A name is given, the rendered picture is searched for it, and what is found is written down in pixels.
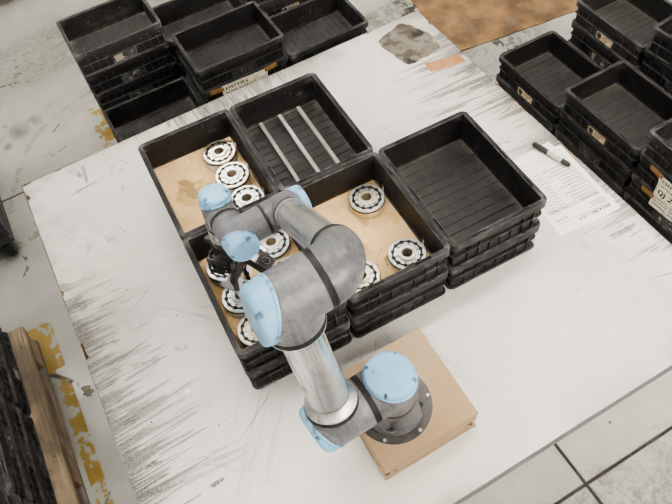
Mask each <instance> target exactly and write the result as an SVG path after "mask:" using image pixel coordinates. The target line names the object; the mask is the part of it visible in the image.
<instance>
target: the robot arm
mask: <svg viewBox="0 0 672 504"><path fill-rule="evenodd" d="M198 201H199V208H200V209H201V212H202V215H203V218H204V221H205V224H206V227H207V230H208V234H207V235H206V236H205V238H204V240H205V242H207V243H210V245H211V250H210V251H209V255H208V257H207V258H206V260H207V263H208V266H209V269H210V272H214V273H217V274H221V275H225V273H228V275H227V280H224V281H221V285H222V286H223V287H224V288H226V289H229V290H231V291H234V292H235V293H236V294H237V296H239V297H240V301H241V304H242V307H243V310H244V312H245V315H246V316H247V318H248V321H249V324H250V326H251V328H252V330H253V332H254V334H255V335H256V337H257V339H258V340H259V342H260V343H261V344H262V345H263V346H264V347H270V346H273V347H274V348H276V349H278V350H281V351H283V353H284V355H285V357H286V359H287V361H288V363H289V365H290V367H291V369H292V371H293V373H294V375H295V376H296V378H297V380H298V382H299V384H300V386H301V388H302V390H303V392H304V394H305V397H304V405H303V406H302V408H300V410H299V415H300V417H301V419H302V421H303V423H304V424H305V426H306V428H307V429H308V431H309V432H310V434H311V435H312V437H313V438H314V439H315V441H316V442H317V443H318V445H319V446H320V447H321V448H322V449H323V450H324V451H325V452H328V453H331V452H334V451H335V450H337V449H339V448H343V447H344V446H345V444H347V443H349V442H350V441H352V440H353V439H355V438H356V437H358V436H360V435H361V434H363V433H364V432H366V431H367V430H369V429H370V428H373V429H374V430H375V431H377V432H378V433H380V434H383V435H386V436H401V435H404V434H407V433H409V432H411V431H412V430H413V429H415V428H416V427H417V426H418V424H419V423H420V421H421V419H422V417H423V414H424V408H425V401H424V396H423V393H422V391H421V389H420V387H419V386H418V375H417V372H416V369H415V367H414V365H413V364H412V362H411V361H410V360H409V359H408V358H407V357H406V356H404V355H403V354H400V353H398V352H394V351H383V352H379V353H377V354H375V355H373V356H372V357H371V358H370V359H369V360H368V361H367V362H366V364H365V365H364V368H363V370H361V371H360V372H358V373H356V374H355V375H353V376H352V377H350V378H349V379H347V378H345V377H343V375H342V373H341V371H340V368H339V366H338V363H337V361H336V359H335V356H334V354H333V351H332V349H331V346H330V344H329V342H328V339H327V337H326V334H325V332H324V331H325V328H326V325H327V316H326V313H327V312H329V311H331V310H332V309H334V308H336V307H337V306H339V305H341V304H342V303H344V302H346V301H347V300H348V299H349V298H350V297H351V296H352V295H353V294H354V293H355V292H356V290H357V289H358V287H359V285H360V284H361V282H362V279H363V276H364V273H365V268H366V254H365V249H364V246H363V243H362V241H361V240H360V238H359V237H358V235H357V234H356V233H355V232H354V231H352V230H351V229H350V228H348V227H347V226H345V225H342V224H338V223H332V222H330V221H329V220H327V219H326V218H325V217H323V216H322V215H320V214H319V213H318V212H316V211H315V210H313V209H312V205H311V202H310V200H309V198H308V196H307V194H306V193H305V191H304V190H303V189H302V187H300V186H299V185H293V186H291V187H289V188H286V189H283V190H282V191H281V192H279V193H278V194H276V195H274V196H272V197H270V198H268V199H267V200H265V201H263V202H261V203H259V204H257V205H256V206H254V207H252V208H250V209H248V210H247V211H245V212H243V213H240V212H239V211H238V209H237V208H236V206H235V205H234V203H233V201H232V195H231V194H230V191H229V189H228V187H227V186H226V185H224V184H221V183H211V184H208V185H206V186H204V187H203V188H202V189H201V190H200V191H199V193H198ZM281 229H283V230H284V231H285V232H286V233H287V234H288V235H289V236H290V237H291V238H293V239H294V240H295V241H296V242H297V243H298V244H299V245H300V246H301V247H302V248H303V250H301V251H299V252H298V253H296V254H294V255H292V256H291V257H289V258H287V259H285V260H284V261H282V262H280V263H278V264H277V265H275V266H273V267H272V265H273V263H274V261H275V259H274V258H273V257H272V256H270V255H269V254H267V253H265V252H264V251H262V250H260V242H259V241H261V240H263V239H265V238H267V237H268V236H270V235H272V234H274V233H275V232H277V231H279V230H281ZM212 252H213V253H212ZM211 253H212V254H211ZM210 263H211V264H212V267H213V269H212V268H211V266H210ZM252 268H254V269H255V270H257V271H259V272H260V273H258V274H256V275H255V276H254V277H253V278H252ZM242 273H244V275H245V277H246V280H249V281H247V282H246V283H244V284H243V276H241V274H242Z"/></svg>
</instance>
